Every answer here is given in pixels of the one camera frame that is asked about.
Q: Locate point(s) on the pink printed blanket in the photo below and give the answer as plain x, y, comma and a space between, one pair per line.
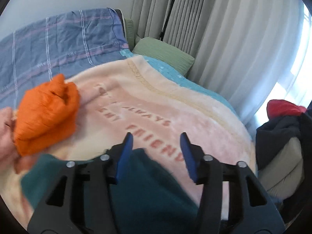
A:
170, 107

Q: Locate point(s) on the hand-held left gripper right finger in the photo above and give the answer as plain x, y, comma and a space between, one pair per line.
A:
189, 156

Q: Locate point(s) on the black cloth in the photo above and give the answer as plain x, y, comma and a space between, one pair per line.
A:
275, 134

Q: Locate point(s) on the orange puffer jacket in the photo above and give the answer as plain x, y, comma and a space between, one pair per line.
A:
46, 117

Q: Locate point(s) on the beige cushioned chair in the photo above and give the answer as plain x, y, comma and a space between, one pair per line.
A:
285, 170

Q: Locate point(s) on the pink quilted garment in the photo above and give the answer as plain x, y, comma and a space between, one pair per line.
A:
6, 136

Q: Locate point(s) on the black lamp stand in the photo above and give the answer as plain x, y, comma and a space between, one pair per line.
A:
170, 9

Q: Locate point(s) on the green ribbed pillow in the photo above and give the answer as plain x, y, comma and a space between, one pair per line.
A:
163, 52
130, 31

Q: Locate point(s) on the dark green fleece-lined jacket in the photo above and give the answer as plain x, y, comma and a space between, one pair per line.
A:
146, 187

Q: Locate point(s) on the blue plaid duvet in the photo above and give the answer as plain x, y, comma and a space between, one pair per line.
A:
61, 43

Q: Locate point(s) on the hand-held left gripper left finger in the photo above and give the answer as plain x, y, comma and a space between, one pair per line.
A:
123, 156

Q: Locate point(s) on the white curtain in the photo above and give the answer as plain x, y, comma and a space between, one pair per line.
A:
219, 29

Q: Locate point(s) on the red cloth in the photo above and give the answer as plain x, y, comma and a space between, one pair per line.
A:
285, 108

